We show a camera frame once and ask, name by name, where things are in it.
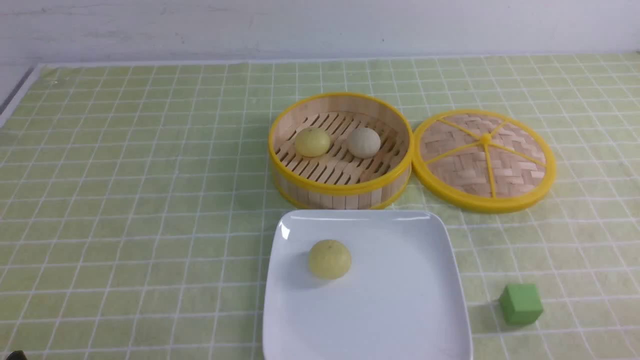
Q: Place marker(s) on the yellow steamed bun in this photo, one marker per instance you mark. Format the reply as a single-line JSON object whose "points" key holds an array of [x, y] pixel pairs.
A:
{"points": [[312, 142]]}

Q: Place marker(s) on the white steamed bun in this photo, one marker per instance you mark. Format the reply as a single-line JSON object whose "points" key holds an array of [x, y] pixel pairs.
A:
{"points": [[363, 143]]}

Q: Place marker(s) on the yellow bun on plate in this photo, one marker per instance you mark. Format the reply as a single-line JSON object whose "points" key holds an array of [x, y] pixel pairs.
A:
{"points": [[329, 259]]}

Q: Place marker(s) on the white square plate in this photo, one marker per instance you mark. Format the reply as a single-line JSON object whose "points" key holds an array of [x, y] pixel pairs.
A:
{"points": [[402, 298]]}

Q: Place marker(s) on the bamboo steamer basket yellow rim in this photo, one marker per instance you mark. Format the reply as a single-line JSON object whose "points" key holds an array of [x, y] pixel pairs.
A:
{"points": [[337, 180]]}

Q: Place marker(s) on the woven bamboo steamer lid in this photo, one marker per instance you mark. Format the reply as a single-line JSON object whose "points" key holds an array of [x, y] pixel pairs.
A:
{"points": [[483, 161]]}

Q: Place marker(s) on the green checkered tablecloth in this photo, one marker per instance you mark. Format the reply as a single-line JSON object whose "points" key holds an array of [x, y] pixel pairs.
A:
{"points": [[138, 206]]}

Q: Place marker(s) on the green cube block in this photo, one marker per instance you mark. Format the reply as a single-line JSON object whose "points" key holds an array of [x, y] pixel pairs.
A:
{"points": [[520, 304]]}

